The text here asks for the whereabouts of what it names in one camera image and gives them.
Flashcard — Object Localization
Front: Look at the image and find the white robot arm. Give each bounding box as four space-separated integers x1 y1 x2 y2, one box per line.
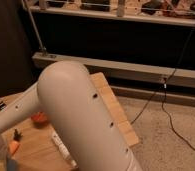
0 61 142 171

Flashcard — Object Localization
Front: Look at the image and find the red ceramic bowl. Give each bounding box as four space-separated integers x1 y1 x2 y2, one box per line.
31 112 47 124

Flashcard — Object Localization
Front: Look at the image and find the orange toy carrot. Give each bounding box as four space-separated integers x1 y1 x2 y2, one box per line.
9 129 22 156

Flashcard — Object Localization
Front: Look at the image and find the black rectangular stapler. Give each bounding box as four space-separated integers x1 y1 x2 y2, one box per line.
0 101 6 110

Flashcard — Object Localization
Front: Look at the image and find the white tube of cream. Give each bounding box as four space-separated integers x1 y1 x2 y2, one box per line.
51 132 77 169

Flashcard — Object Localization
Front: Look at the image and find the thin metal pole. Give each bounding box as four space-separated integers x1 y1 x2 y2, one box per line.
24 0 47 55

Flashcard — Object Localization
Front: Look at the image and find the cluttered background shelf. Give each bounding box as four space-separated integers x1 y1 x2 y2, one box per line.
25 0 195 27

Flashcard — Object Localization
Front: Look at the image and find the black floor cable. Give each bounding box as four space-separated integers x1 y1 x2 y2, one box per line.
129 26 195 171

